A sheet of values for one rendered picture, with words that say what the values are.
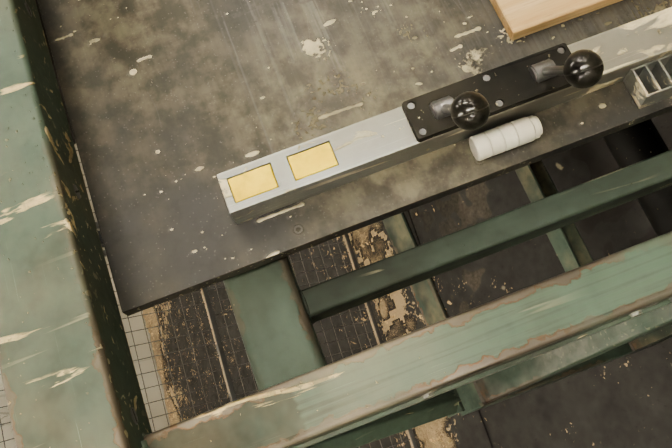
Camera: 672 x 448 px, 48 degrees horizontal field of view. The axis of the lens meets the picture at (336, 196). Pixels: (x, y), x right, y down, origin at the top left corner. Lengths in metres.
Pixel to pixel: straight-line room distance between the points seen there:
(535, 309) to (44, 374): 0.48
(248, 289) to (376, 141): 0.22
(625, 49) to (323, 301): 0.45
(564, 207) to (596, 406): 1.79
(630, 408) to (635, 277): 1.81
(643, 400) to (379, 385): 1.87
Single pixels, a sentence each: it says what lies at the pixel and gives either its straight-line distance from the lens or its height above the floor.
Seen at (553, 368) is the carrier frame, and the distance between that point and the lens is 1.70.
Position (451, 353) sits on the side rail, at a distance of 0.77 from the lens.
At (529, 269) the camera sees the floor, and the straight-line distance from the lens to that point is 2.73.
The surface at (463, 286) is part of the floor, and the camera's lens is 2.95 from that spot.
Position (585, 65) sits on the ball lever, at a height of 1.44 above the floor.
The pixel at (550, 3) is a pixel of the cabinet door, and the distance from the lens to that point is 0.97.
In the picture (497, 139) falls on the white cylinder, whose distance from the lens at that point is 0.87.
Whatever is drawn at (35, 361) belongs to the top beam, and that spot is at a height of 1.89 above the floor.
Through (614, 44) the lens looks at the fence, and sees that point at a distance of 0.94.
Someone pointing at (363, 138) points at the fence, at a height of 1.54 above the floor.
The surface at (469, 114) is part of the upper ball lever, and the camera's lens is 0.73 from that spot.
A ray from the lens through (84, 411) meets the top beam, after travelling 0.77.
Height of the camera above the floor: 2.07
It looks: 36 degrees down
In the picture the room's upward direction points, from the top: 96 degrees counter-clockwise
